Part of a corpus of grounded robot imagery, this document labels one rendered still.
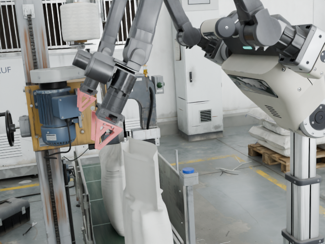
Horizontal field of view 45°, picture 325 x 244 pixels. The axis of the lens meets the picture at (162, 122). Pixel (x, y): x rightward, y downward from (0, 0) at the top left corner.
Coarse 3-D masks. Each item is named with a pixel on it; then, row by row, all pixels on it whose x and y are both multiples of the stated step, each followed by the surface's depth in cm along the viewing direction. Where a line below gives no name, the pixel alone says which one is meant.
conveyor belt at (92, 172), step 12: (84, 168) 368; (96, 168) 365; (96, 180) 334; (96, 192) 307; (96, 204) 284; (96, 216) 265; (96, 228) 248; (108, 228) 247; (96, 240) 233; (108, 240) 232; (120, 240) 231
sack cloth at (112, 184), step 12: (120, 144) 221; (108, 156) 237; (120, 156) 223; (108, 168) 229; (120, 168) 229; (108, 180) 232; (120, 180) 231; (108, 192) 234; (120, 192) 233; (108, 204) 236; (120, 204) 234; (108, 216) 243; (120, 216) 235; (120, 228) 235
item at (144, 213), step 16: (128, 144) 190; (144, 144) 186; (128, 160) 169; (144, 160) 160; (128, 176) 171; (144, 176) 162; (128, 192) 174; (144, 192) 164; (160, 192) 175; (128, 208) 176; (144, 208) 164; (160, 208) 161; (128, 224) 177; (144, 224) 162; (160, 224) 164; (128, 240) 178; (144, 240) 163; (160, 240) 164
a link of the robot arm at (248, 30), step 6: (246, 24) 110; (252, 24) 106; (282, 24) 107; (246, 30) 108; (252, 30) 105; (282, 30) 107; (246, 36) 109; (252, 36) 106; (252, 42) 108; (264, 48) 107
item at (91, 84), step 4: (84, 80) 158; (88, 80) 156; (92, 80) 156; (80, 84) 162; (84, 84) 157; (88, 84) 156; (92, 84) 156; (96, 84) 157; (84, 88) 153; (88, 88) 154; (92, 88) 157; (96, 88) 158; (96, 92) 155
